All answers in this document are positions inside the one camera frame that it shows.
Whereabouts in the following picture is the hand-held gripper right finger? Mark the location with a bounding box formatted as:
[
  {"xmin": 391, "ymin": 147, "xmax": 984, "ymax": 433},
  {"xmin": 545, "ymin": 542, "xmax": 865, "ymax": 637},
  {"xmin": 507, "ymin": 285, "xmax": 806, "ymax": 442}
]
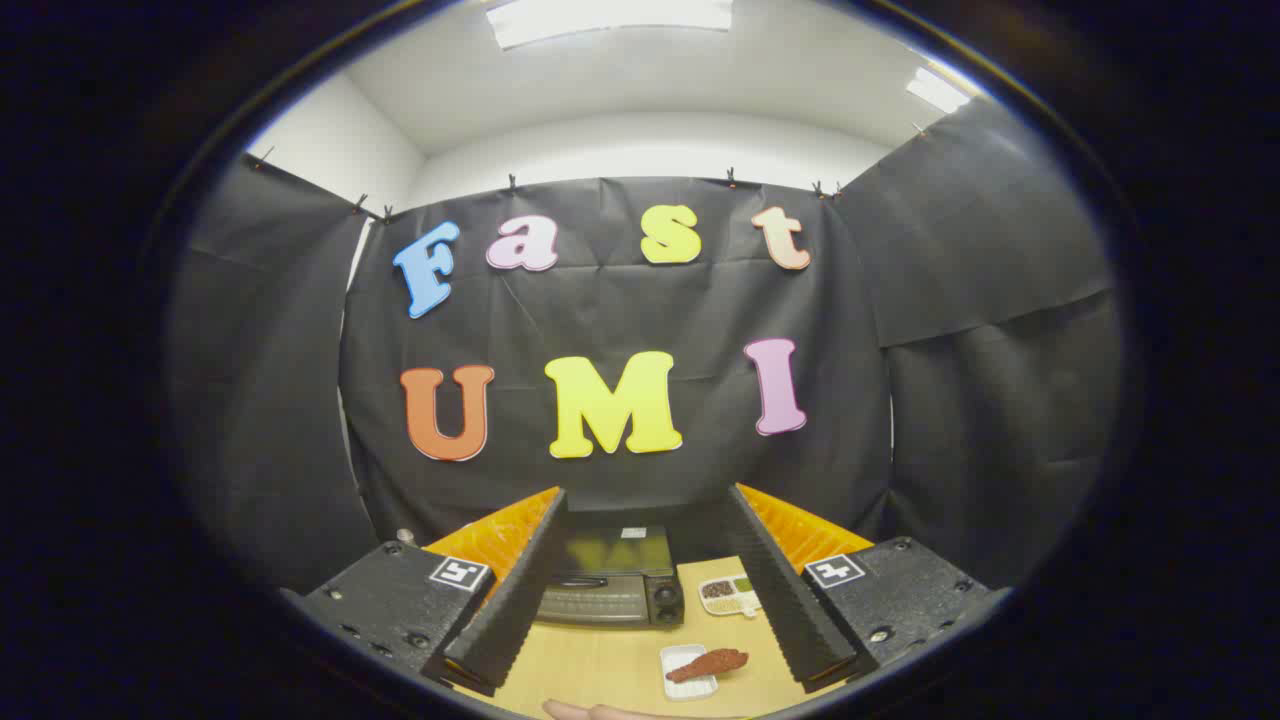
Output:
[{"xmin": 727, "ymin": 483, "xmax": 1001, "ymax": 694}]

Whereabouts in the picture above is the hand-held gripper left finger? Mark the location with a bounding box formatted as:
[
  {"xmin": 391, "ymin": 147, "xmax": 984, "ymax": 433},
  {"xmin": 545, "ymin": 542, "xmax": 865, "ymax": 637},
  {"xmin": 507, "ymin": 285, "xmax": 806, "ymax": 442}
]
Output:
[{"xmin": 283, "ymin": 486, "xmax": 569, "ymax": 699}]

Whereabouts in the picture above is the red meat slice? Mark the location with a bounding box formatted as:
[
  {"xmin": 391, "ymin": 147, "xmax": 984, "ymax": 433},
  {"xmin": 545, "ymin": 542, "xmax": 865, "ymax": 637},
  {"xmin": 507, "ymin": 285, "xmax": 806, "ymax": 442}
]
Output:
[{"xmin": 665, "ymin": 648, "xmax": 750, "ymax": 685}]

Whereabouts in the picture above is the black toaster oven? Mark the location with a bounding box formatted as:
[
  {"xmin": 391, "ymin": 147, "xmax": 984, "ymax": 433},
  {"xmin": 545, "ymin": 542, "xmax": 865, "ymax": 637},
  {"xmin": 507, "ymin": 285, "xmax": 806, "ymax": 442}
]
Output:
[{"xmin": 535, "ymin": 525, "xmax": 687, "ymax": 629}]

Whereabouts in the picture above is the white divided dish with grains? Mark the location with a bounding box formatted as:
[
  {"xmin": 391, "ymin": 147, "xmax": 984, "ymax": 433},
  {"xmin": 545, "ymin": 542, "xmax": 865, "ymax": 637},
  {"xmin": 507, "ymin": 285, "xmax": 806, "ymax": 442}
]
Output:
[{"xmin": 697, "ymin": 574, "xmax": 763, "ymax": 618}]

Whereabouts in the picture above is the small white plastic tray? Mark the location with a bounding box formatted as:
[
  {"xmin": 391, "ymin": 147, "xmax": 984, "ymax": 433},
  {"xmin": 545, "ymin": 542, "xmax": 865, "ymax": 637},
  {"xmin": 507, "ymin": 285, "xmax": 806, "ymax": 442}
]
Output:
[{"xmin": 659, "ymin": 644, "xmax": 721, "ymax": 700}]

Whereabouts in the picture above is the small ceiling light panel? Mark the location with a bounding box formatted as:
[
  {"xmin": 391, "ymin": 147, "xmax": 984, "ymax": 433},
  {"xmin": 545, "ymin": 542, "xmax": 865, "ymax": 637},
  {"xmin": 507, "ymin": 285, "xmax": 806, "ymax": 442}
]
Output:
[{"xmin": 906, "ymin": 67, "xmax": 971, "ymax": 113}]

